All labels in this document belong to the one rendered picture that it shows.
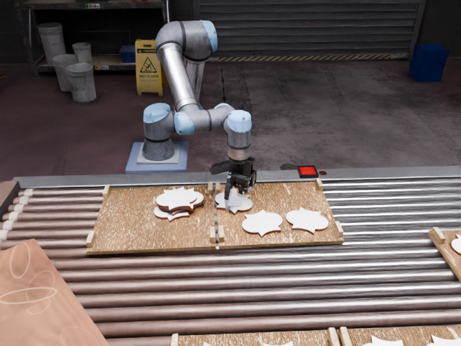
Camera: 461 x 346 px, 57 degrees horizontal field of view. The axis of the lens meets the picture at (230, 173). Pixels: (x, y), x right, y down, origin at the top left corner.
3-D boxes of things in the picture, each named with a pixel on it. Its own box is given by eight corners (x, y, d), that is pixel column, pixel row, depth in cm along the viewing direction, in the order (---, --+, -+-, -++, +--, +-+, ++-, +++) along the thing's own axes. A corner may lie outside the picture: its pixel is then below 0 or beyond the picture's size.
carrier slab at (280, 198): (215, 188, 165) (215, 185, 165) (317, 185, 168) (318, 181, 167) (219, 249, 136) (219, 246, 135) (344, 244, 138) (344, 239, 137)
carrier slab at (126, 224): (107, 192, 163) (106, 189, 162) (213, 188, 165) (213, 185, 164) (86, 255, 134) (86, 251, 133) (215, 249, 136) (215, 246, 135)
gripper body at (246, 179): (247, 195, 144) (247, 164, 138) (224, 188, 147) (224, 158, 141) (256, 184, 150) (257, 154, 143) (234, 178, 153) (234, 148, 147)
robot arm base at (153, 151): (146, 144, 204) (145, 125, 199) (177, 147, 203) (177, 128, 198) (138, 159, 191) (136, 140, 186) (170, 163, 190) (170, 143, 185)
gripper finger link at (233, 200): (236, 217, 145) (241, 191, 144) (221, 212, 147) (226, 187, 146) (239, 216, 148) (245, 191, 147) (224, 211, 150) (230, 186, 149)
